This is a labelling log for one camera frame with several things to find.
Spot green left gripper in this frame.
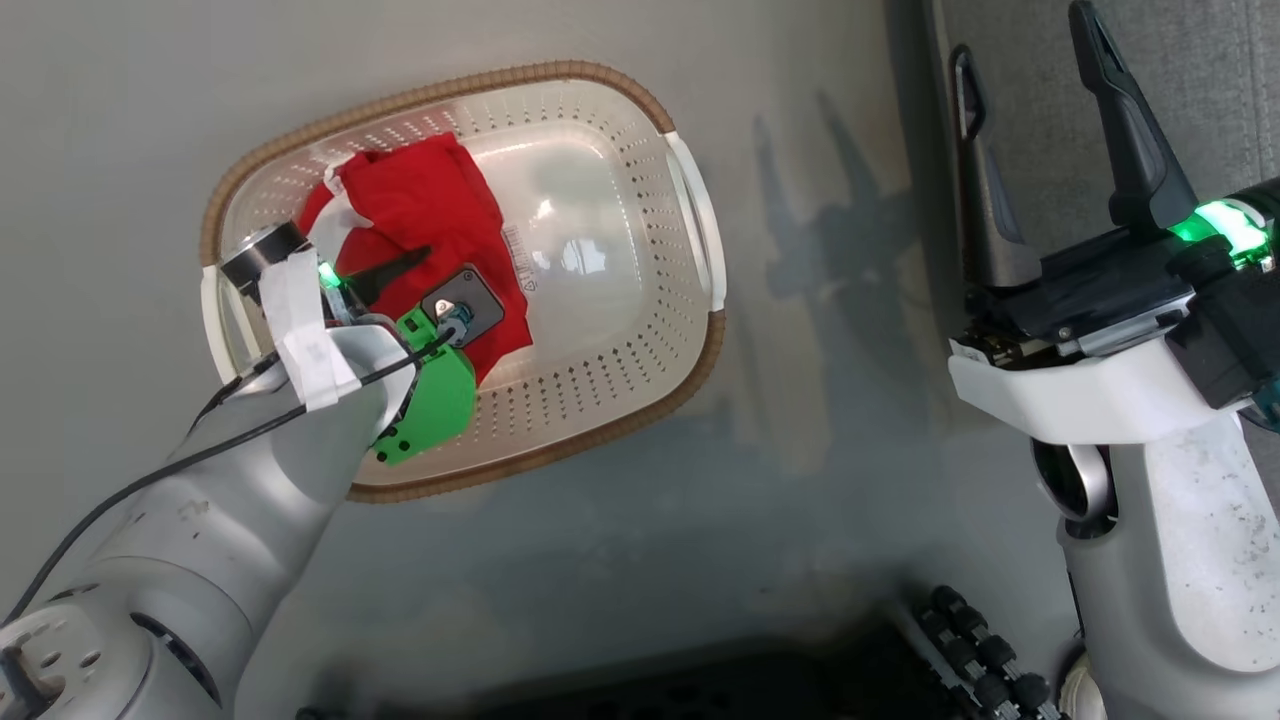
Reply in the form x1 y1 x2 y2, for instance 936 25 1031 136
318 246 479 467

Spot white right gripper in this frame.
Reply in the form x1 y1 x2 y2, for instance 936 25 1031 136
948 0 1243 447

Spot red and white garment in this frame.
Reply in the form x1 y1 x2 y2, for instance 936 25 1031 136
298 133 533 386

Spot grey fabric sofa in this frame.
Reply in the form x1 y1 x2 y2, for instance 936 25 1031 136
930 0 1280 291

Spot white tape wrap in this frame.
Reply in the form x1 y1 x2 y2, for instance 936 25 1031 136
258 248 363 413

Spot cream perforated laundry basket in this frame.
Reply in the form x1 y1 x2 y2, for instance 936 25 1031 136
198 60 729 504

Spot short thin black cable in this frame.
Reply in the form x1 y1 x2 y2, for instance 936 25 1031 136
185 350 286 443

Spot long thin black cable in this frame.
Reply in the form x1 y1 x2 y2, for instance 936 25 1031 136
0 330 459 626

